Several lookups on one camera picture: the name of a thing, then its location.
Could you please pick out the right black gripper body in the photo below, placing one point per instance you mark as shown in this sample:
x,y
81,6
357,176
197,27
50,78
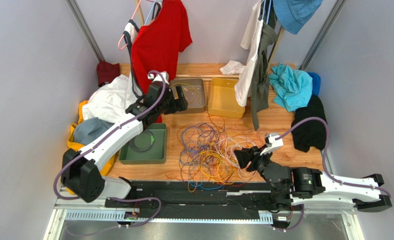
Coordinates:
x,y
251,158

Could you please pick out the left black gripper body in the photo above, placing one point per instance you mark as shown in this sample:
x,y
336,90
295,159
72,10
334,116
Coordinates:
x,y
167,108

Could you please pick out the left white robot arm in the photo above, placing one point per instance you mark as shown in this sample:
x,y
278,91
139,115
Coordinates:
x,y
81,170

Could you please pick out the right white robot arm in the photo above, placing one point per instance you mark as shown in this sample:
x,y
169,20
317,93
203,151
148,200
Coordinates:
x,y
307,187

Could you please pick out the grey metal tray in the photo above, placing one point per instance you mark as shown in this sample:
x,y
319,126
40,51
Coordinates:
x,y
194,92

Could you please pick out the white grey trimmed tank top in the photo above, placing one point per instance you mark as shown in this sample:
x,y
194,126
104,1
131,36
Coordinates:
x,y
136,89

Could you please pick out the yellow plastic tray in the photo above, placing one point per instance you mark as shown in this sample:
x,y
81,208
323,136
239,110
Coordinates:
x,y
222,100

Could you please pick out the green plastic tray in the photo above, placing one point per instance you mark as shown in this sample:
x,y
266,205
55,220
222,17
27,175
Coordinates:
x,y
149,147

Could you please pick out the black cloth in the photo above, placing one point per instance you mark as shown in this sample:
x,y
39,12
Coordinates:
x,y
311,133

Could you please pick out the white cloth pile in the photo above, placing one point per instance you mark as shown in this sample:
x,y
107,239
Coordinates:
x,y
110,101

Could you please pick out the red t-shirt on hanger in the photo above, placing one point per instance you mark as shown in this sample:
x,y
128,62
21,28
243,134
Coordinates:
x,y
158,44

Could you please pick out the olive hanging garment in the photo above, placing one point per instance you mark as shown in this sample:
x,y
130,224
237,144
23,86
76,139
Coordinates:
x,y
260,80

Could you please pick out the white crumpled cloth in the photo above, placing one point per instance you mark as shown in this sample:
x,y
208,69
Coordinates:
x,y
232,68

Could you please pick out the dark red cloth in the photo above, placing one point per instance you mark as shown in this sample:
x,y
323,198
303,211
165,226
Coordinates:
x,y
107,72

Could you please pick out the turquoise cloth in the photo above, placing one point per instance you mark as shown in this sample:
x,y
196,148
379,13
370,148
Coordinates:
x,y
293,87

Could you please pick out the grey blue cloth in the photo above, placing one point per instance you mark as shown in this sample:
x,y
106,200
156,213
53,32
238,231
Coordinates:
x,y
89,130

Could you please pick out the white hanging shirt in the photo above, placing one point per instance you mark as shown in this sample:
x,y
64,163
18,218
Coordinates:
x,y
250,41

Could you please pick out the dark blue cloth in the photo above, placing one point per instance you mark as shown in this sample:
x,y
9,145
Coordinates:
x,y
316,83

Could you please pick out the pink clothes hanger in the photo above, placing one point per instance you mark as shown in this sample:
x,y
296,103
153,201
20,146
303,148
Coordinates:
x,y
131,29

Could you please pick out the blue hanging hat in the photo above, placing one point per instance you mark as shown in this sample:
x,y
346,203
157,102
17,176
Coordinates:
x,y
294,14

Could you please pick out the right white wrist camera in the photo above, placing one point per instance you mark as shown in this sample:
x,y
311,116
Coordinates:
x,y
271,143

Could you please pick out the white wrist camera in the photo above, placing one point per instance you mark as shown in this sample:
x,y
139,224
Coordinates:
x,y
155,76
271,143

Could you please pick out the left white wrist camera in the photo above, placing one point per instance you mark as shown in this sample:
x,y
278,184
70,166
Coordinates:
x,y
155,76

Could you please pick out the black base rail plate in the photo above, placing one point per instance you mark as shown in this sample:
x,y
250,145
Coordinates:
x,y
174,200

